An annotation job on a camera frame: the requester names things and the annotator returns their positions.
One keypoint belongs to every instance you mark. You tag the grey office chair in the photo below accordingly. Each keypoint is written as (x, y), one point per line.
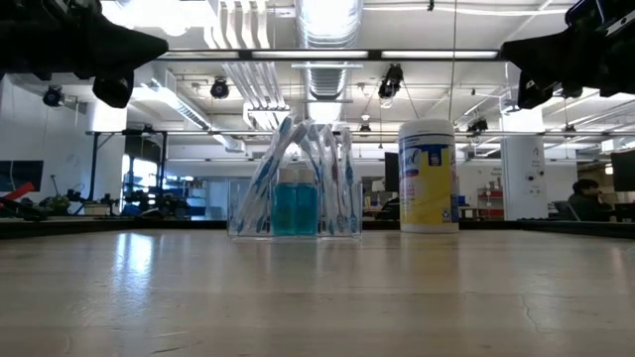
(563, 210)

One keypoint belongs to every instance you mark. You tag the small blue mouthwash bottle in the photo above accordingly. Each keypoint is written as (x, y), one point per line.
(306, 208)
(284, 208)

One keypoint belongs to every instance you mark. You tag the silver air duct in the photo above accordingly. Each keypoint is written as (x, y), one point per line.
(327, 79)

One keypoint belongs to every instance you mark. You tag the blue white toothbrush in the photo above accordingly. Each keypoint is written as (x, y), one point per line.
(349, 173)
(262, 176)
(317, 158)
(292, 144)

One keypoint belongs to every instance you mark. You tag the clear plastic organizer holder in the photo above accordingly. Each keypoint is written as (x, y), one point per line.
(232, 208)

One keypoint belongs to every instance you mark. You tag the black ceiling camera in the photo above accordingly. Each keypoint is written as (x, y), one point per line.
(477, 126)
(219, 88)
(391, 82)
(52, 95)

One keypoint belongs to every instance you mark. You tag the white building pillar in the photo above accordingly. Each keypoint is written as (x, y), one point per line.
(523, 168)

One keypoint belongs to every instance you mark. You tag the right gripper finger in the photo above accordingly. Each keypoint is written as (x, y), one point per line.
(570, 42)
(533, 91)

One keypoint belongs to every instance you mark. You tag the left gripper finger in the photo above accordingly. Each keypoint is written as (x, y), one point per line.
(114, 89)
(109, 37)

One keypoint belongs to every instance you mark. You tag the red shelving unit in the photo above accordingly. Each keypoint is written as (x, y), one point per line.
(491, 203)

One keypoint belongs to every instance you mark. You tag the white LED light bar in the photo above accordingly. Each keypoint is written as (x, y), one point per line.
(201, 54)
(439, 54)
(310, 54)

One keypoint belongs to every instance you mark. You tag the black computer monitor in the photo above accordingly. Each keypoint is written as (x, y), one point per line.
(624, 171)

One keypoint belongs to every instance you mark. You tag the Lysol wipes canister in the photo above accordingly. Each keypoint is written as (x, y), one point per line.
(427, 183)

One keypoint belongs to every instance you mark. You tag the black workstation frame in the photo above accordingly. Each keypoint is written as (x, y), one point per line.
(94, 168)

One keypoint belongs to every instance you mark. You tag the pile of blue toothbrushes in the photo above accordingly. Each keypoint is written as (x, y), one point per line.
(335, 173)

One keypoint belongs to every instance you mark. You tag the black wall monitor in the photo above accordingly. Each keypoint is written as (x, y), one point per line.
(22, 174)

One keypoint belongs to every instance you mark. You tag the red angled bar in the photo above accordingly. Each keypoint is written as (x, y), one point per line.
(20, 191)

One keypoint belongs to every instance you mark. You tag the person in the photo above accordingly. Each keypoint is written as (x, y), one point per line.
(588, 198)

